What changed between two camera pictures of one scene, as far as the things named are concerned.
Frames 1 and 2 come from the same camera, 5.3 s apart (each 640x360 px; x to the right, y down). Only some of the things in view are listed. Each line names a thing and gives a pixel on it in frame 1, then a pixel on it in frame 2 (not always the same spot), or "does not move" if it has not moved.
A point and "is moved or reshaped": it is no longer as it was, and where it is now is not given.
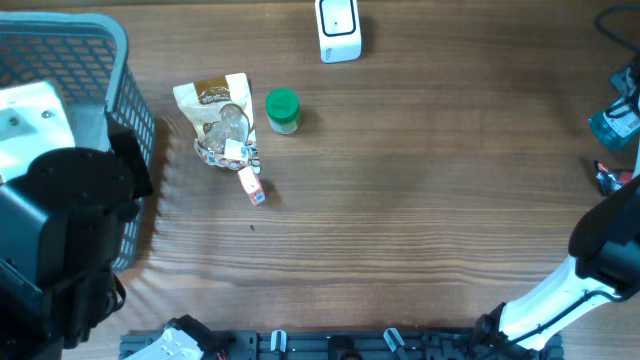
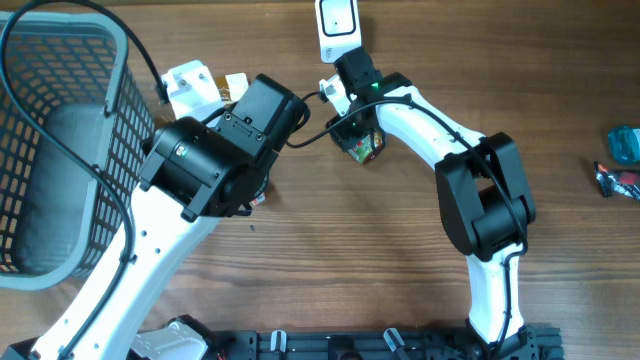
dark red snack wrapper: x=609 y=180 does not move
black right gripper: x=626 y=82 -> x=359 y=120
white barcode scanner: x=339 y=30 does not move
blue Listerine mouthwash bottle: x=616 y=127 is moved or reshaped
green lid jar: x=283 y=110 is moved or reshaped
